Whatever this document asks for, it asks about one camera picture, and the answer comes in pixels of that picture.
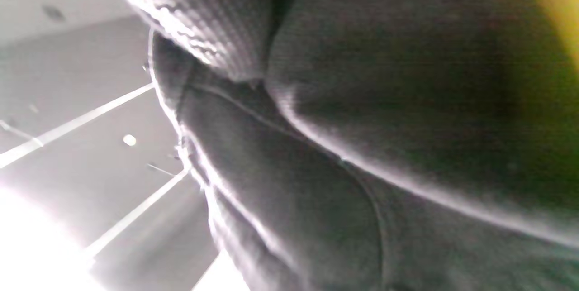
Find black trousers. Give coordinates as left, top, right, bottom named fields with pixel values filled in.
left=147, top=29, right=579, bottom=291

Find person's left hand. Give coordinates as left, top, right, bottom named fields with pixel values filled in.
left=77, top=0, right=579, bottom=242

